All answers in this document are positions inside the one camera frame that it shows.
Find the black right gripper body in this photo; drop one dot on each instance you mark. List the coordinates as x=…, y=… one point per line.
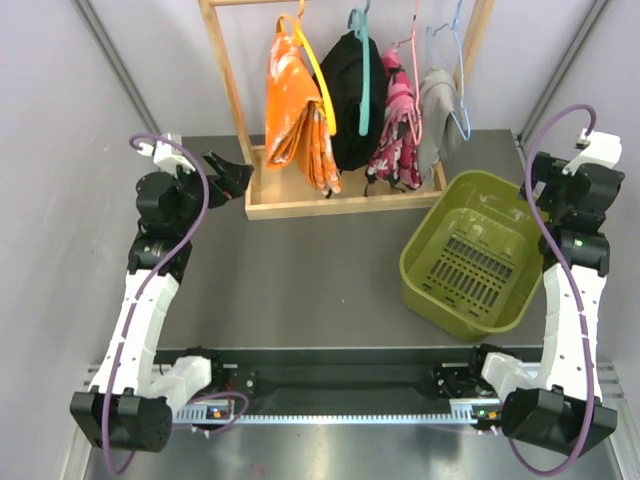
x=548, y=169

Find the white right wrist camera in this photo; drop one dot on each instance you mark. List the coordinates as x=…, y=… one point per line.
x=596, y=148

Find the teal plastic hanger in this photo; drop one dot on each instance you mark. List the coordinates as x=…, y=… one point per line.
x=358, y=24

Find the grey trousers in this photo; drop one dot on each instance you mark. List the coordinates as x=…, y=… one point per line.
x=439, y=107

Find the wooden clothes rack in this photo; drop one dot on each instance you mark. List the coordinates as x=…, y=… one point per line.
x=275, y=194

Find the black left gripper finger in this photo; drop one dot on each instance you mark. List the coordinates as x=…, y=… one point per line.
x=217, y=163
x=238, y=178

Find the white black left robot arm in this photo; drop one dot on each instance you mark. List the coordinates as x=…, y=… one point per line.
x=125, y=407

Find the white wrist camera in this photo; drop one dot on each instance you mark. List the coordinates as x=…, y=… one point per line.
x=596, y=148
x=165, y=157

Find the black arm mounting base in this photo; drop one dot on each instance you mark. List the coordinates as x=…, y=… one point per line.
x=441, y=372

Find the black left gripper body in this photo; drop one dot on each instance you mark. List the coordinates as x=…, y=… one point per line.
x=216, y=197

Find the pink wire hanger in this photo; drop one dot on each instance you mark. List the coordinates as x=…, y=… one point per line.
x=414, y=65

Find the orange patterned trousers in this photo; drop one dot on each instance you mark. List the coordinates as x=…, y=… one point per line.
x=296, y=130

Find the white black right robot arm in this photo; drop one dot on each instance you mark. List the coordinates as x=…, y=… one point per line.
x=560, y=407

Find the slotted grey cable duct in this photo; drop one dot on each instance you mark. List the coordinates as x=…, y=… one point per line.
x=456, y=412

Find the olive green plastic basket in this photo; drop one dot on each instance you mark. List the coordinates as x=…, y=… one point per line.
x=473, y=265

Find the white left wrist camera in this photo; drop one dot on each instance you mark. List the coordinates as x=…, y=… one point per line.
x=165, y=157

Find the yellow plastic hanger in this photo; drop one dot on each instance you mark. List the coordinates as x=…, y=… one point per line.
x=300, y=39

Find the pink camouflage trousers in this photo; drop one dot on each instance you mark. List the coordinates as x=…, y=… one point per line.
x=395, y=158

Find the blue wire hanger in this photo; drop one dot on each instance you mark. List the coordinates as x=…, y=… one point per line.
x=461, y=119

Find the black trousers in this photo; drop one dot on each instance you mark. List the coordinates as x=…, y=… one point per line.
x=342, y=68

